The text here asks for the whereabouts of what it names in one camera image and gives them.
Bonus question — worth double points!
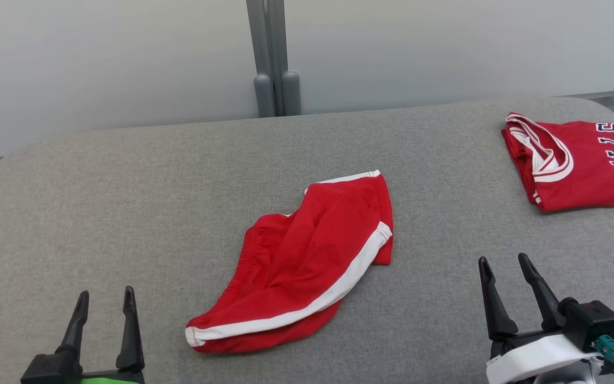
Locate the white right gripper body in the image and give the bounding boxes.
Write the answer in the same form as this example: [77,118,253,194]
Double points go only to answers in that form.
[486,328,606,384]

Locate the red shorts with white stripe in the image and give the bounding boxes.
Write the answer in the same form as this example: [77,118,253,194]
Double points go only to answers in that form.
[184,170,394,354]

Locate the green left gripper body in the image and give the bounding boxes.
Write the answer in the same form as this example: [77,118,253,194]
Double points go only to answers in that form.
[79,368,146,384]

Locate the grey fabric sofa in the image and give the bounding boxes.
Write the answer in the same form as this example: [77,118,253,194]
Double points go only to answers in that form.
[0,96,614,384]

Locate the grey partition post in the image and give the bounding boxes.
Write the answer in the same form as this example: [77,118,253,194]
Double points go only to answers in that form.
[246,0,277,118]
[267,0,302,116]

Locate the red jersey with lettering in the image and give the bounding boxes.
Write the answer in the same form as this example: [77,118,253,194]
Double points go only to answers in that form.
[502,112,614,213]

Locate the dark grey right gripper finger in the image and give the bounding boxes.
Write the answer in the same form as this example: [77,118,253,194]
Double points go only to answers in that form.
[518,253,566,331]
[478,257,519,342]

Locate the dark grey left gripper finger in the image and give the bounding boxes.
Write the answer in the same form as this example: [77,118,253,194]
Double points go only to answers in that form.
[115,286,146,372]
[56,291,90,369]

